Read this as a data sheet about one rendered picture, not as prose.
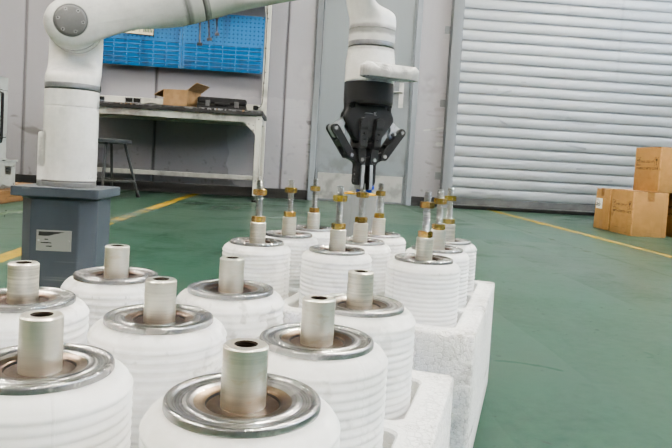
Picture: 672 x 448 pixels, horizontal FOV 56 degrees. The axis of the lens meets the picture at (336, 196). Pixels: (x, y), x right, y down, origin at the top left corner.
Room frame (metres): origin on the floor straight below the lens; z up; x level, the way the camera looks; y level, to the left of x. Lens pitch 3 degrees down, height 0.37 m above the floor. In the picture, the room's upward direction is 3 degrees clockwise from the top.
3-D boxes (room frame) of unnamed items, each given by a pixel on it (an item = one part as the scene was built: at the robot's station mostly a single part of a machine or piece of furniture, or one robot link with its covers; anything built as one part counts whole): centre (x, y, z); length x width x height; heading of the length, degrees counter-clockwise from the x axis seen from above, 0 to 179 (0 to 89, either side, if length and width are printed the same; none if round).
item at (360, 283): (0.53, -0.02, 0.26); 0.02 x 0.02 x 0.03
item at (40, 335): (0.33, 0.15, 0.26); 0.02 x 0.02 x 0.03
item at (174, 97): (5.68, 1.42, 0.87); 0.40 x 0.30 x 0.23; 80
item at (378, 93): (0.97, -0.04, 0.45); 0.08 x 0.08 x 0.09
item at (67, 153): (1.14, 0.48, 0.39); 0.09 x 0.09 x 0.17; 4
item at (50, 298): (0.48, 0.23, 0.25); 0.08 x 0.08 x 0.01
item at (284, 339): (0.42, 0.01, 0.25); 0.08 x 0.08 x 0.01
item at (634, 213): (4.34, -2.07, 0.15); 0.30 x 0.24 x 0.30; 2
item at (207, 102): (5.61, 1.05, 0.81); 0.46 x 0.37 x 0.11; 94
